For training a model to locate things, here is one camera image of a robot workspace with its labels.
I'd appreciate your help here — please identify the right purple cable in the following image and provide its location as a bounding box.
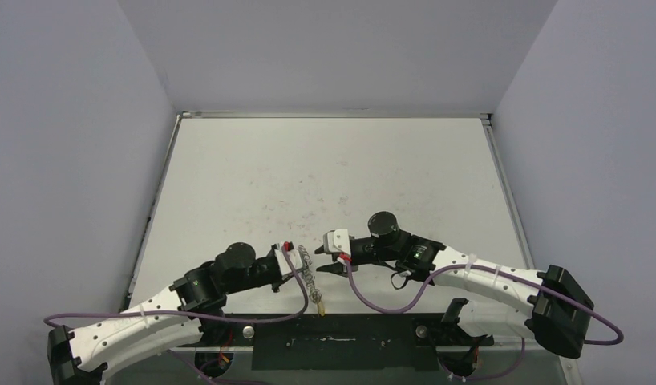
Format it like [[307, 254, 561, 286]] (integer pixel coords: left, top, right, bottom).
[[346, 260, 625, 383]]

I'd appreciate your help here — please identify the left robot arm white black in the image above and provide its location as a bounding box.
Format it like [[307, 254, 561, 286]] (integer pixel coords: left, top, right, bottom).
[[47, 242, 306, 384]]

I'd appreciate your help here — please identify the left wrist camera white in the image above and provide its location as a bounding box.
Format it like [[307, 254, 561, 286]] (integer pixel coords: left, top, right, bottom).
[[274, 243, 306, 278]]

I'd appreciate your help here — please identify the purple cable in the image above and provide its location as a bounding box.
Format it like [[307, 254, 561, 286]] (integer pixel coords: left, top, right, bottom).
[[346, 260, 625, 383], [43, 249, 310, 385]]

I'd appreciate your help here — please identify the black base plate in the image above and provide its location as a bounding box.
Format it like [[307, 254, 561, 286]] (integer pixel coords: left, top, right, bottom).
[[194, 313, 494, 376]]

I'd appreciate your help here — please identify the metal disc with key rings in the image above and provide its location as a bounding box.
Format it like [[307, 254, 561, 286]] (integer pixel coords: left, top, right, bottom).
[[297, 245, 322, 305]]

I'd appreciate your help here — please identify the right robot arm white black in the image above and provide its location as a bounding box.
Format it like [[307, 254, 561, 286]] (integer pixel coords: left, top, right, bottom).
[[315, 211, 594, 359]]

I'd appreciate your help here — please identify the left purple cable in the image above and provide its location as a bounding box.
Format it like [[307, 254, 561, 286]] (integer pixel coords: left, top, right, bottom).
[[43, 249, 310, 385]]

